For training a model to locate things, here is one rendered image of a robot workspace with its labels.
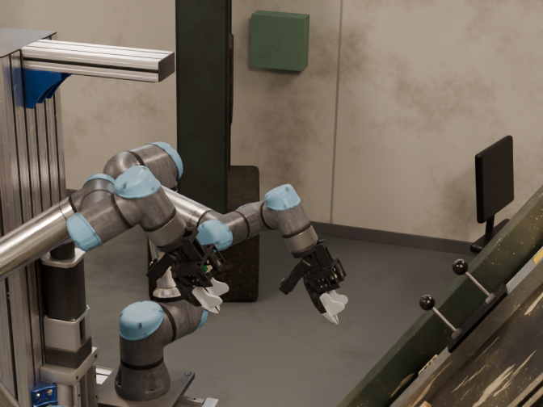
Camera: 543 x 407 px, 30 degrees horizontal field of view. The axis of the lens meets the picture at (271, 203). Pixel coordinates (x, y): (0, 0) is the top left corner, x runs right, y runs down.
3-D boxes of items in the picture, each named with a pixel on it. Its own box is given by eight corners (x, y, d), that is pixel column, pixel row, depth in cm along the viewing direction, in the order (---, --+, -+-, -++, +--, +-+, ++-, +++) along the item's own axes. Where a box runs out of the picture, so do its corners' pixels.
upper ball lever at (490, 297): (492, 307, 235) (452, 266, 239) (503, 295, 233) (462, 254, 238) (487, 309, 232) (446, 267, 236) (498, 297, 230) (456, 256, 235)
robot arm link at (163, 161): (147, 343, 279) (110, 150, 267) (186, 324, 290) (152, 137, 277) (176, 349, 271) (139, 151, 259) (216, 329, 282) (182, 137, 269)
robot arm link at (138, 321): (110, 354, 271) (107, 309, 266) (147, 336, 281) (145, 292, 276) (140, 371, 264) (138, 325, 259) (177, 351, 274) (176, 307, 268)
